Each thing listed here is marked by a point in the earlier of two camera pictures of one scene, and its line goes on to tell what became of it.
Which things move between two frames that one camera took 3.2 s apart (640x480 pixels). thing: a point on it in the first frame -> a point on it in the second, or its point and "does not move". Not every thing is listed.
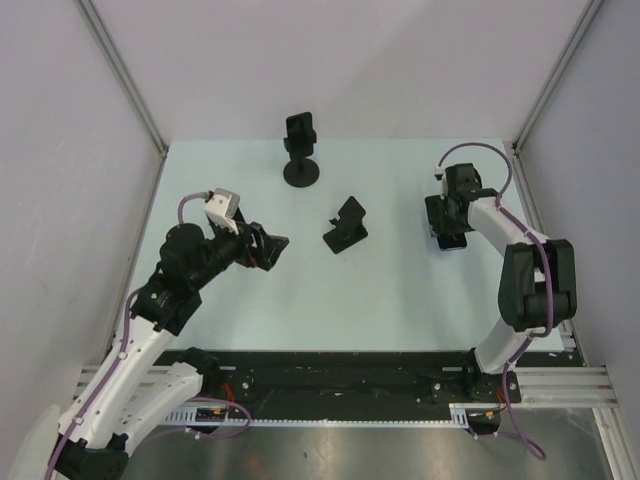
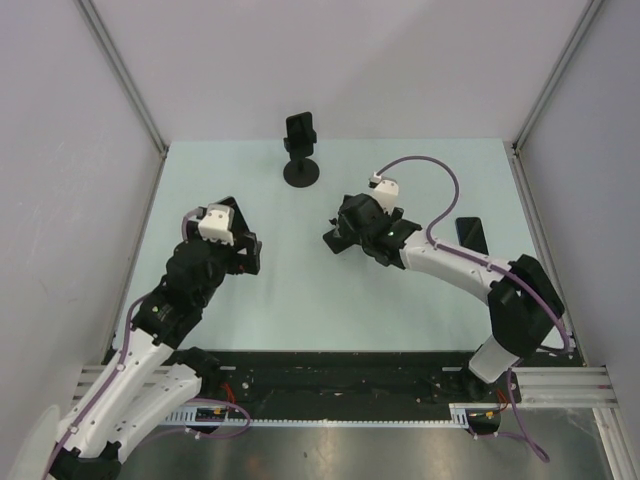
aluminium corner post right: (585, 19) does not move
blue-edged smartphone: (452, 240) -> (470, 234)
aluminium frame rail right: (558, 387) does not move
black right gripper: (436, 205) -> (396, 214)
